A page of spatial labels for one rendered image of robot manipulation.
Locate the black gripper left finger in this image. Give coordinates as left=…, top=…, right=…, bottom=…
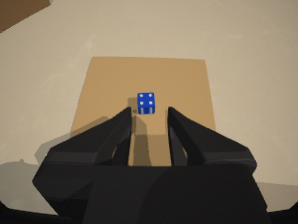
left=42, top=107, right=132, bottom=166

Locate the blue die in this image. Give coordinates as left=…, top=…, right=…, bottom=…
left=137, top=92, right=155, bottom=114

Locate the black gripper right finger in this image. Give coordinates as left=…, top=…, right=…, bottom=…
left=167, top=107, right=257, bottom=174

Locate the tan flat mat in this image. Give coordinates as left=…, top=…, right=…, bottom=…
left=70, top=56, right=216, bottom=166

